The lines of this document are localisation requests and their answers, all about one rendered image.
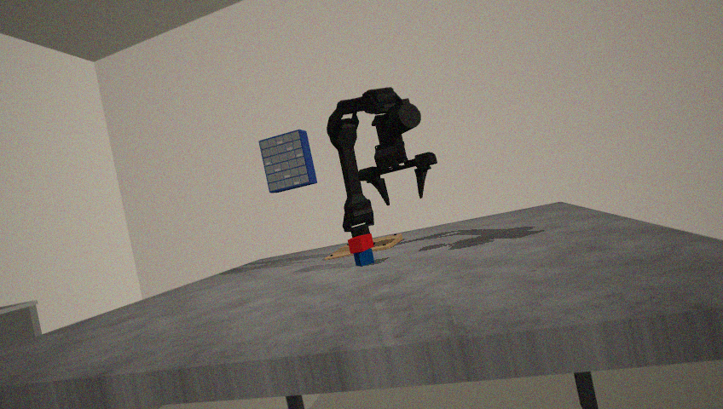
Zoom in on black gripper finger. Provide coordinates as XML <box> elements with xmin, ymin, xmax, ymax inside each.
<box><xmin>367</xmin><ymin>178</ymin><xmax>390</xmax><ymax>205</ymax></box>
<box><xmin>414</xmin><ymin>166</ymin><xmax>431</xmax><ymax>199</ymax></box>

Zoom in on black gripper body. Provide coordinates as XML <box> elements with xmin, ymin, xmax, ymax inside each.
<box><xmin>358</xmin><ymin>136</ymin><xmax>437</xmax><ymax>181</ymax></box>

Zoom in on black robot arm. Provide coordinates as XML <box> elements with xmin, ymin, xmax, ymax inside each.
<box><xmin>327</xmin><ymin>87</ymin><xmax>421</xmax><ymax>238</ymax></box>

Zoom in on red cube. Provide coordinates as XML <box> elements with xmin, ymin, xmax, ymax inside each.
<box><xmin>356</xmin><ymin>233</ymin><xmax>374</xmax><ymax>249</ymax></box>
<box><xmin>348</xmin><ymin>235</ymin><xmax>368</xmax><ymax>254</ymax></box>

